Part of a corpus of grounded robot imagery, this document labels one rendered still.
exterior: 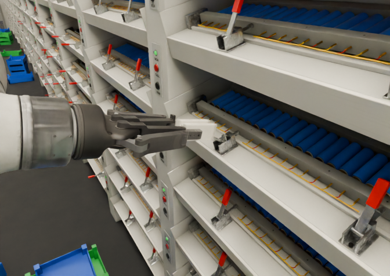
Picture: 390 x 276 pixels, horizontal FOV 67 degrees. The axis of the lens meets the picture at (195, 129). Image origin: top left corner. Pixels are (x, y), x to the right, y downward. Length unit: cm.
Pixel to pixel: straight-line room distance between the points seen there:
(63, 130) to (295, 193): 34
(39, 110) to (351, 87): 34
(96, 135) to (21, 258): 140
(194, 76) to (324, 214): 41
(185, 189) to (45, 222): 123
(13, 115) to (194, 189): 51
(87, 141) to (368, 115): 32
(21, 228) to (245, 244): 146
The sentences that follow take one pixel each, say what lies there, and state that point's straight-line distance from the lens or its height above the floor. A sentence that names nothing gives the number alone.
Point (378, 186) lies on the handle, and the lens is 40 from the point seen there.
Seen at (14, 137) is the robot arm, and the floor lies 104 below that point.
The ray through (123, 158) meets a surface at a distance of 129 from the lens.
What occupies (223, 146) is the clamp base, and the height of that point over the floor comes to 92.
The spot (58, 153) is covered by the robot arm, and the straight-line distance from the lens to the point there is 38.
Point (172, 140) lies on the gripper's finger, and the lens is 43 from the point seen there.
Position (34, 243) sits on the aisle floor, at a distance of 179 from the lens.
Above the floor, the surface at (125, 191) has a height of 33.
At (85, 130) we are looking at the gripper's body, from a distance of 39.
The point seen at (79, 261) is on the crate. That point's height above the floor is 12.
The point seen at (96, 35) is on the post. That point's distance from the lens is 131.
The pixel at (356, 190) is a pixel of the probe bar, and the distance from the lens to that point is 46.
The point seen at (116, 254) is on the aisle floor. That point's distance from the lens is 160.
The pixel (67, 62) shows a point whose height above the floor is 74.
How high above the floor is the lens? 119
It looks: 27 degrees down
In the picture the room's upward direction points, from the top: straight up
